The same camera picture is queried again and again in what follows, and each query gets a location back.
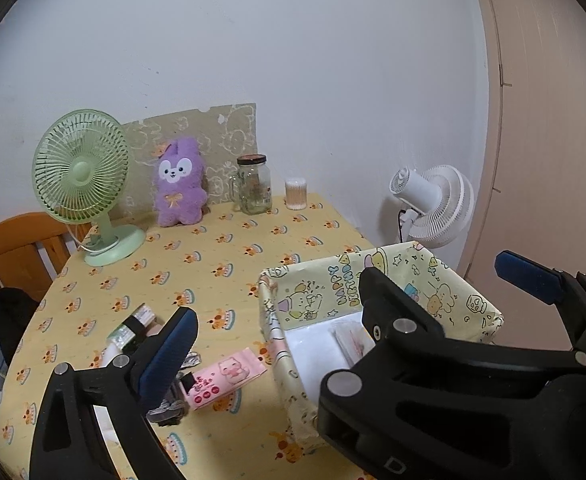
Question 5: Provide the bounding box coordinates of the cartoon-print fabric storage basket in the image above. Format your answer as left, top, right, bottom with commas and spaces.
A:
258, 241, 505, 453

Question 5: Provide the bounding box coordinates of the beige printed cardboard sheet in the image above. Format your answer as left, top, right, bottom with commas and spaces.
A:
122, 103, 257, 221

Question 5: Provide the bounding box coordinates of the grey scrunchie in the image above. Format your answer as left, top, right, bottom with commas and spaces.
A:
145, 395, 190, 426

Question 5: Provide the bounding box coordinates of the wooden chair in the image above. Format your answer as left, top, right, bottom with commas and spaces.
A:
0, 211, 91, 301

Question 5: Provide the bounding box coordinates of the glass jar with dark lid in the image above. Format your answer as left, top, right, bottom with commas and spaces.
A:
230, 154, 274, 216

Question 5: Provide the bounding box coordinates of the green desk fan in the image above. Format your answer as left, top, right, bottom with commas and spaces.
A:
32, 108, 146, 267

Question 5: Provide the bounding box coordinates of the yellow printed tablecloth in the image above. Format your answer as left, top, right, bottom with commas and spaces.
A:
0, 192, 389, 480

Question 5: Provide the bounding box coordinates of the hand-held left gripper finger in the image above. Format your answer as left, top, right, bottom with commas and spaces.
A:
29, 305, 200, 480

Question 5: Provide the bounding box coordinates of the cotton swab container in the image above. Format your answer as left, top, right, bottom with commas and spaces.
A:
284, 177, 309, 211

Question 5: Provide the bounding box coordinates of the pink tissue pack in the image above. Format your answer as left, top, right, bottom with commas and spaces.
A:
180, 347, 269, 413

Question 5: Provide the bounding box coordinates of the clear plastic packet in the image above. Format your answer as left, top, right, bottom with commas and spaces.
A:
329, 322, 376, 361

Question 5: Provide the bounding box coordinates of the pink door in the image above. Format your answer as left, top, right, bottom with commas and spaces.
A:
466, 0, 586, 311

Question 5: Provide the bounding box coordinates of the purple plush toy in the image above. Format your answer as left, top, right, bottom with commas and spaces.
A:
154, 139, 209, 227

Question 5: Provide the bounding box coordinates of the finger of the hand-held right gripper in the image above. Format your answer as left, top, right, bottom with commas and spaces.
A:
317, 266, 446, 411
494, 250, 586, 376

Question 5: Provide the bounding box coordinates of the white standing fan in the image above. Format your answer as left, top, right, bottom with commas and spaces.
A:
389, 164, 475, 248

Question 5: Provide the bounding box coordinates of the dark cloth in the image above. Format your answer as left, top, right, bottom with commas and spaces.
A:
0, 287, 41, 363

